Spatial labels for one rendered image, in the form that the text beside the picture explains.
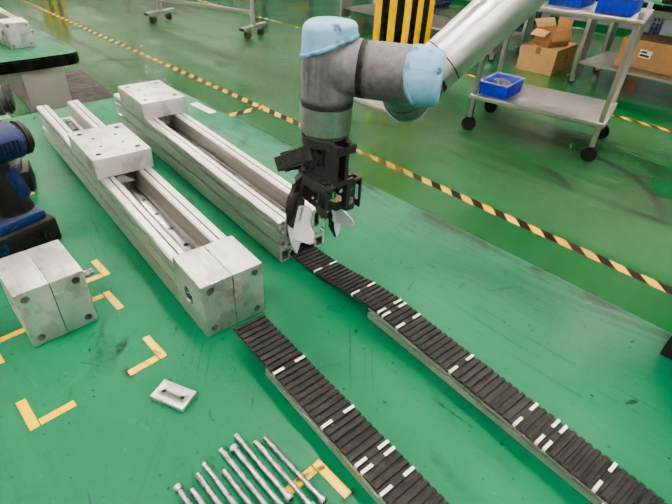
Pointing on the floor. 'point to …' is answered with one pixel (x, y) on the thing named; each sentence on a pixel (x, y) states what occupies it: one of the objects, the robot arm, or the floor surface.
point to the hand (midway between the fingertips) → (314, 237)
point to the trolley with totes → (506, 83)
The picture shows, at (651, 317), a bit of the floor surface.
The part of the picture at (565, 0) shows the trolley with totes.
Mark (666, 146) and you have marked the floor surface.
